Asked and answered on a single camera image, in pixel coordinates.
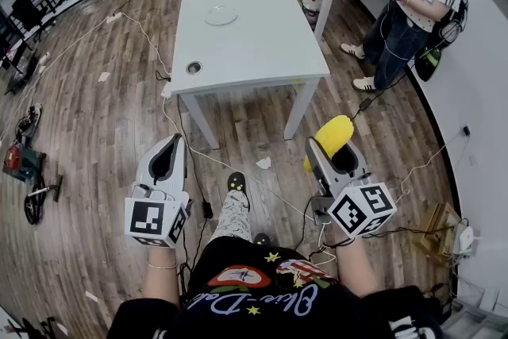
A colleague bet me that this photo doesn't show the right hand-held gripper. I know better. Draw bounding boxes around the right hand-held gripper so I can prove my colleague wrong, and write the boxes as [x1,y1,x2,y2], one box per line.
[304,136,398,240]

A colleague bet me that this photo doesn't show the person's right forearm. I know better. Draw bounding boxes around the person's right forearm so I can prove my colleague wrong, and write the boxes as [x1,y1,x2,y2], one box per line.
[324,233,383,299]

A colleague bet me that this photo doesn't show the white table with cable hole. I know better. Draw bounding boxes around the white table with cable hole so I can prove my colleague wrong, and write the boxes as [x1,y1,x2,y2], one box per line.
[170,0,332,152]

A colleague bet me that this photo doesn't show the clothes iron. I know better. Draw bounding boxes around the clothes iron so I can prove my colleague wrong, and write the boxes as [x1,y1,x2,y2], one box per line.
[15,102,44,139]

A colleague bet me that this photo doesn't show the black printed t-shirt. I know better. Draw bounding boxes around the black printed t-shirt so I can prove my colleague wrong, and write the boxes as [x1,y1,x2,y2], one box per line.
[106,235,446,339]

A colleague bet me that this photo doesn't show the thin bracelet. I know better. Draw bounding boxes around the thin bracelet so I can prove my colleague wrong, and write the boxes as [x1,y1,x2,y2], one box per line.
[145,260,179,271]

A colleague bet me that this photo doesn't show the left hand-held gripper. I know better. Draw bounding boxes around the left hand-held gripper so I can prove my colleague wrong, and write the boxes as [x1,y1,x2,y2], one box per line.
[124,133,191,249]

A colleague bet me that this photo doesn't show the small yellow object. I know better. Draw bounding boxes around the small yellow object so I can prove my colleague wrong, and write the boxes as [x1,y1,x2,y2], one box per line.
[302,114,355,174]

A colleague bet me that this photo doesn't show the black hose with nozzle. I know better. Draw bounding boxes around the black hose with nozzle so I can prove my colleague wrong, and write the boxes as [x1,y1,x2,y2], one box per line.
[23,173,64,226]

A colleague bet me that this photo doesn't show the white router box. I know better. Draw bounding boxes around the white router box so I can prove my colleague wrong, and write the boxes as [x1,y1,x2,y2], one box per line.
[452,223,476,256]

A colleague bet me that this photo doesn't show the wooden crate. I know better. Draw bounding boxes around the wooden crate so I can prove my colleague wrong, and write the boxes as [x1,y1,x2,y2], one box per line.
[411,202,462,266]

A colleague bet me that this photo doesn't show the person's left forearm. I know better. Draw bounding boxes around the person's left forearm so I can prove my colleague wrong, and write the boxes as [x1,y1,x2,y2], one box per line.
[141,242,182,307]

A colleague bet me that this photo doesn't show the person's patterned trouser leg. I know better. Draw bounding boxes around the person's patterned trouser leg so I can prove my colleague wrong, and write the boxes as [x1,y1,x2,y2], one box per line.
[209,188,253,244]

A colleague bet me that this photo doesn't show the black shoe with yellow dots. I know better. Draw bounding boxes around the black shoe with yellow dots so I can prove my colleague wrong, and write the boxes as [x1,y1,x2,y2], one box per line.
[252,232,274,248]
[226,171,250,208]

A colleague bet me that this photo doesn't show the clear glass plate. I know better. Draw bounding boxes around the clear glass plate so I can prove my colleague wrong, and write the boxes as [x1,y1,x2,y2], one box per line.
[203,4,240,27]

